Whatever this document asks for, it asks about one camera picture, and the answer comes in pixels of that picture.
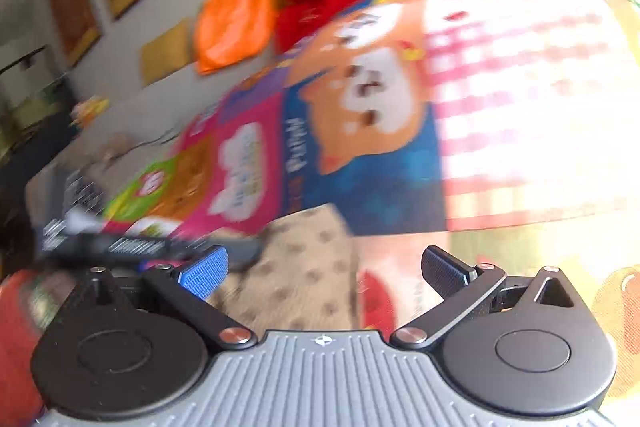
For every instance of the right gripper black-padded right finger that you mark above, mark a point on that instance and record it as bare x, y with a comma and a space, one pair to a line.
464, 290

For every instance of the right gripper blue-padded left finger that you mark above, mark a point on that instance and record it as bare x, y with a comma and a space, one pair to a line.
183, 293

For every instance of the brown corduroy garment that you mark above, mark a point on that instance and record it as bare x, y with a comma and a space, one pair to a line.
306, 277

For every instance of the red sleeve forearm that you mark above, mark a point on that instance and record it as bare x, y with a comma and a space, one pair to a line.
26, 309

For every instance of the yellow plush toy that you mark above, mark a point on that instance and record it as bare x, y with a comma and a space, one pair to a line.
85, 112

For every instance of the grey sofa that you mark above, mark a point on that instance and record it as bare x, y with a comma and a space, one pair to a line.
127, 137

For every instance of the colourful cartoon play mat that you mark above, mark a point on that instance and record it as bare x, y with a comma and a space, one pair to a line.
506, 130

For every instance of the yellow square pillow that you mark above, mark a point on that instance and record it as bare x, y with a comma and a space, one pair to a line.
167, 53

